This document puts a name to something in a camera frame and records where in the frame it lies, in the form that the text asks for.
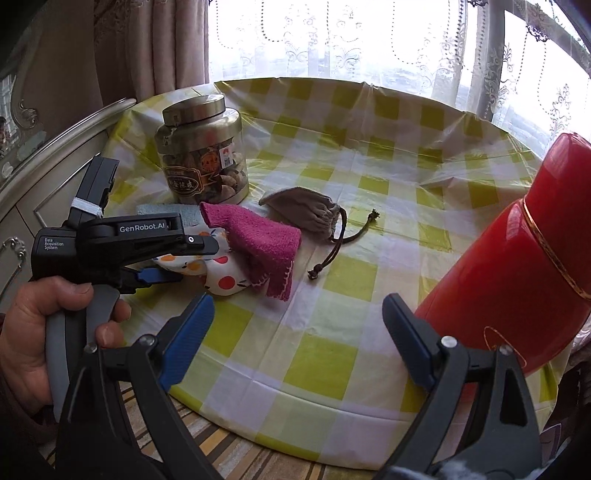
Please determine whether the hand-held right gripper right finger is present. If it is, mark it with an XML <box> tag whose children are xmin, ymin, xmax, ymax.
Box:
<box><xmin>382</xmin><ymin>292</ymin><xmax>543</xmax><ymax>480</ymax></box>

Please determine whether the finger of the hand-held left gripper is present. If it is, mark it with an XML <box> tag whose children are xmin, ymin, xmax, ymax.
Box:
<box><xmin>117</xmin><ymin>268</ymin><xmax>184</xmax><ymax>294</ymax></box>
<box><xmin>122</xmin><ymin>231</ymin><xmax>221</xmax><ymax>271</ymax></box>

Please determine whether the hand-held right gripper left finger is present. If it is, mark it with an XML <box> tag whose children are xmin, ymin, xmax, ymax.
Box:
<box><xmin>55</xmin><ymin>293</ymin><xmax>222</xmax><ymax>480</ymax></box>

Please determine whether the white cloth with orange dots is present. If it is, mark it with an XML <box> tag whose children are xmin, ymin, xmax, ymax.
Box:
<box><xmin>152</xmin><ymin>231</ymin><xmax>259</xmax><ymax>296</ymax></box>

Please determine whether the magenta towel cloth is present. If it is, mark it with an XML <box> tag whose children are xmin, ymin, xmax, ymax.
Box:
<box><xmin>198</xmin><ymin>202</ymin><xmax>303</xmax><ymax>302</ymax></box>

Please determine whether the person's left forearm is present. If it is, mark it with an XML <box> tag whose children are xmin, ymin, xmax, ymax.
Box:
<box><xmin>0</xmin><ymin>369</ymin><xmax>61</xmax><ymax>480</ymax></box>

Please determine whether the person's left hand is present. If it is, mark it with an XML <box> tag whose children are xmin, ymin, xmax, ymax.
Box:
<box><xmin>0</xmin><ymin>276</ymin><xmax>132</xmax><ymax>407</ymax></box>

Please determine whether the grey-blue cloth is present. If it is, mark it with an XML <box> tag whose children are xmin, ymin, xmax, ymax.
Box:
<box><xmin>137</xmin><ymin>203</ymin><xmax>204</xmax><ymax>232</ymax></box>

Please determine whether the white ornate cabinet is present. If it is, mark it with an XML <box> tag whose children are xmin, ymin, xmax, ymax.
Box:
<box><xmin>0</xmin><ymin>69</ymin><xmax>139</xmax><ymax>315</ymax></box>

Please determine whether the yellow-green checked tablecloth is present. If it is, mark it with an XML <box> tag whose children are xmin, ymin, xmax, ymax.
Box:
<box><xmin>99</xmin><ymin>78</ymin><xmax>568</xmax><ymax>472</ymax></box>

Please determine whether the clear jar with metal lid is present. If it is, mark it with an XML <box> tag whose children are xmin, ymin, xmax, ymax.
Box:
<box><xmin>154</xmin><ymin>93</ymin><xmax>250</xmax><ymax>206</ymax></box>

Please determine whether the red thermos flask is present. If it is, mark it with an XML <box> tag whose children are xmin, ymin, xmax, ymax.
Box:
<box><xmin>414</xmin><ymin>132</ymin><xmax>591</xmax><ymax>402</ymax></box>

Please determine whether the mauve drape curtain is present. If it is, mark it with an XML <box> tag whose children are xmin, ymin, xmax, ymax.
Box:
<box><xmin>92</xmin><ymin>0</ymin><xmax>213</xmax><ymax>107</ymax></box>

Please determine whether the sheer embroidered lace curtain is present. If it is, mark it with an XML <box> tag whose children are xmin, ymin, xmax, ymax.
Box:
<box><xmin>208</xmin><ymin>0</ymin><xmax>591</xmax><ymax>153</ymax></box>

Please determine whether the grey drawstring pouch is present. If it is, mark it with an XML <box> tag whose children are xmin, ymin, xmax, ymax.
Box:
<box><xmin>259</xmin><ymin>186</ymin><xmax>382</xmax><ymax>281</ymax></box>

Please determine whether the dark window frame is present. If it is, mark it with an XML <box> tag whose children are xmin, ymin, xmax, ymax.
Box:
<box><xmin>318</xmin><ymin>0</ymin><xmax>591</xmax><ymax>125</ymax></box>

